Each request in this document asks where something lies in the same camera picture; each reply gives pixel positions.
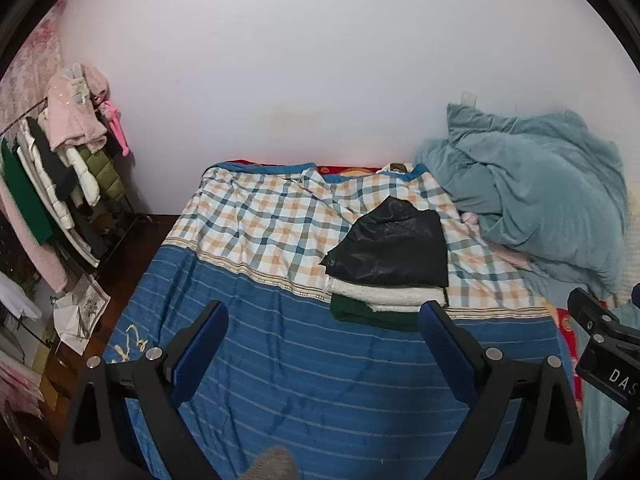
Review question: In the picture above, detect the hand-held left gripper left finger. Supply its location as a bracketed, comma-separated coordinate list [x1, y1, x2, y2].
[57, 300, 230, 480]

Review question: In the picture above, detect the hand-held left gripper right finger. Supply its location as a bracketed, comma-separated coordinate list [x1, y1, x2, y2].
[419, 299, 587, 480]

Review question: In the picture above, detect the black leather jacket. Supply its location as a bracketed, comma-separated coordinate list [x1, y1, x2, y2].
[320, 196, 449, 288]

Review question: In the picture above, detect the black metal clothes rack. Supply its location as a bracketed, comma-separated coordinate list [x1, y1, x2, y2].
[0, 100, 151, 281]

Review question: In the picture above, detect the white fluffy folded sweater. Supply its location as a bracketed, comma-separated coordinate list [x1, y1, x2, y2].
[327, 275, 446, 313]

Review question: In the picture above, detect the dark green folded garment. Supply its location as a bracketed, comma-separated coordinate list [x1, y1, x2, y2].
[330, 294, 423, 332]

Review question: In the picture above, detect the blue striped plaid bed sheet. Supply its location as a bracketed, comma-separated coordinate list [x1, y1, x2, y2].
[102, 161, 576, 480]

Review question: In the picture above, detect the white tote bag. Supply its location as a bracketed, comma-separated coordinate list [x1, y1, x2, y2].
[52, 277, 112, 356]

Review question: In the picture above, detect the teal duvet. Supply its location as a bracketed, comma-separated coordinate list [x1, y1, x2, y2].
[414, 104, 630, 301]

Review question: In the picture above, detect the pink garment under duvet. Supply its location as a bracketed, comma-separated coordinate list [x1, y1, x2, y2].
[460, 211, 533, 271]

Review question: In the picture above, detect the pink folded fabric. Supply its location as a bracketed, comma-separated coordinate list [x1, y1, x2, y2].
[0, 350, 46, 411]

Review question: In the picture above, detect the pink long coat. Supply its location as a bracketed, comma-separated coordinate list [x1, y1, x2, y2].
[0, 180, 71, 293]

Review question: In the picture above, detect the white hanging garment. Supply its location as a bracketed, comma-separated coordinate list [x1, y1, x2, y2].
[0, 272, 43, 321]

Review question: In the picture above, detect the olive puffer jacket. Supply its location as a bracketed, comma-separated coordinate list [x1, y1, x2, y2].
[82, 145, 128, 201]

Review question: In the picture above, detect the white puffer jacket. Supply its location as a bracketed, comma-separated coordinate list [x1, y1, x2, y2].
[15, 110, 103, 226]

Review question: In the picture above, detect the green hanging garment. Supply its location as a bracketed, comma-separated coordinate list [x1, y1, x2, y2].
[0, 137, 56, 246]

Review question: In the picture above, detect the black hanging garment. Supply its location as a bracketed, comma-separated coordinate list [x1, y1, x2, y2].
[22, 117, 108, 266]

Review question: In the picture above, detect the pink fluffy garment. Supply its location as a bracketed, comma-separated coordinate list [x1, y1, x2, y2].
[46, 63, 110, 151]

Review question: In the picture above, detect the pink floral curtain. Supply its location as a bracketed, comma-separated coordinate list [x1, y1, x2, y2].
[0, 10, 68, 131]

